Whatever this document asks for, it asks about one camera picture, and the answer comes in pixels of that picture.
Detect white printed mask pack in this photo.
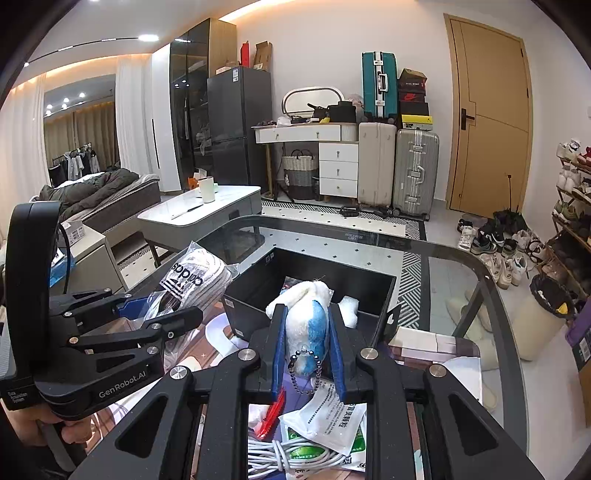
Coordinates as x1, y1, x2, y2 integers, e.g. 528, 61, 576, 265
280, 380, 367, 456

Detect white adidas sock pack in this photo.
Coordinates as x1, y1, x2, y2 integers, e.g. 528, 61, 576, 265
139, 241, 238, 321

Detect red white balloon pack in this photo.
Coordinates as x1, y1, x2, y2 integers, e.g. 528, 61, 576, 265
253, 388, 287, 440

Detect green white mask pack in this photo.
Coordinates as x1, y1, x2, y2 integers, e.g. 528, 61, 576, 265
280, 416, 367, 473

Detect white cable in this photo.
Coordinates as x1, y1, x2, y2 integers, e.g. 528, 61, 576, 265
246, 436, 348, 476

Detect person's left hand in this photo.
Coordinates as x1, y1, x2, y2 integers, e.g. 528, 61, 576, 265
1, 402, 92, 446

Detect anime printed desk mat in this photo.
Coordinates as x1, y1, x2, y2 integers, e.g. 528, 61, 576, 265
86, 302, 483, 479

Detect black cardboard box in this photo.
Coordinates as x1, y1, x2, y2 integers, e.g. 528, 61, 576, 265
222, 248, 397, 341

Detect white coffee table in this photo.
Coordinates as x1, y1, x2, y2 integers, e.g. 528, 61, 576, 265
137, 185, 263, 268

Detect white cup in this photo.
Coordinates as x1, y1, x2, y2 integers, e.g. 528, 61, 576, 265
198, 177, 215, 204

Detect woven laundry basket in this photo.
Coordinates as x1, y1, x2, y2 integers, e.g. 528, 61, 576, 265
281, 149, 320, 200

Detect white trash bin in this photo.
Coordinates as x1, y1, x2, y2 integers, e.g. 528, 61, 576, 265
512, 273, 575, 362

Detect pile of shoes on floor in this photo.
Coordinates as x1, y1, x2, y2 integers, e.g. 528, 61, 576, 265
457, 209, 549, 290

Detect white vanity desk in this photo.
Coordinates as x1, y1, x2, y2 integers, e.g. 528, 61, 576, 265
253, 123, 359, 200

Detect beige suitcase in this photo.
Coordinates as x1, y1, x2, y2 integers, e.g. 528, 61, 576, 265
358, 122, 397, 207

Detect silver suitcase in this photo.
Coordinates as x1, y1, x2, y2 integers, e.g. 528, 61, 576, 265
393, 129, 440, 221

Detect black refrigerator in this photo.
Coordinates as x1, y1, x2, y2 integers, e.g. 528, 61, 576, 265
207, 66, 273, 192

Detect oval vanity mirror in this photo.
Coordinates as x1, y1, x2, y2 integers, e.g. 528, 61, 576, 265
281, 86, 345, 118

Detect wooden shoe rack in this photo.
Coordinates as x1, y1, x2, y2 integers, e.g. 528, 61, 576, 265
541, 139, 590, 299

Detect stacked shoe boxes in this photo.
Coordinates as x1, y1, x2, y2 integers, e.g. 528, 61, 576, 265
398, 68, 433, 131

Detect teal suitcase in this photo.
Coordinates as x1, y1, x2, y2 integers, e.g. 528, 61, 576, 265
362, 51, 399, 124

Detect yellow wooden door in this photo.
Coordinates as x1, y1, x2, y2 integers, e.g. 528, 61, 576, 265
444, 14, 533, 217

